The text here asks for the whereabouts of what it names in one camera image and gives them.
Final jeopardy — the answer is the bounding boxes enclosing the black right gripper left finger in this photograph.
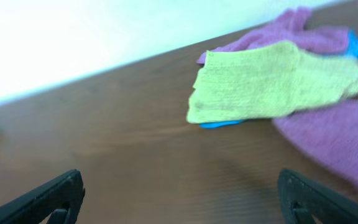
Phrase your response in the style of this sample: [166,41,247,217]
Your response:
[0,169,85,224]

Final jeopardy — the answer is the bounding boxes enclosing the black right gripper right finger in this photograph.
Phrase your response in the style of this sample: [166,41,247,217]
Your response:
[277,169,358,224]

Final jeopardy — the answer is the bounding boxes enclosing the purple cloth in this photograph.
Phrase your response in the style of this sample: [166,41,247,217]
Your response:
[272,100,358,188]
[196,7,349,65]

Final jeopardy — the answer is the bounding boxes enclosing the olive green flat cloth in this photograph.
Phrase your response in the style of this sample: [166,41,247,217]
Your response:
[186,41,358,124]

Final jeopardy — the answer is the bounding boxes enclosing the blue cloth under pile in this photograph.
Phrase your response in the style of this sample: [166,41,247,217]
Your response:
[344,30,358,58]

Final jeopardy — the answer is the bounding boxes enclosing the purple crumpled cloth on pile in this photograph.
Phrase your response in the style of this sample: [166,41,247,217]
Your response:
[196,7,349,65]

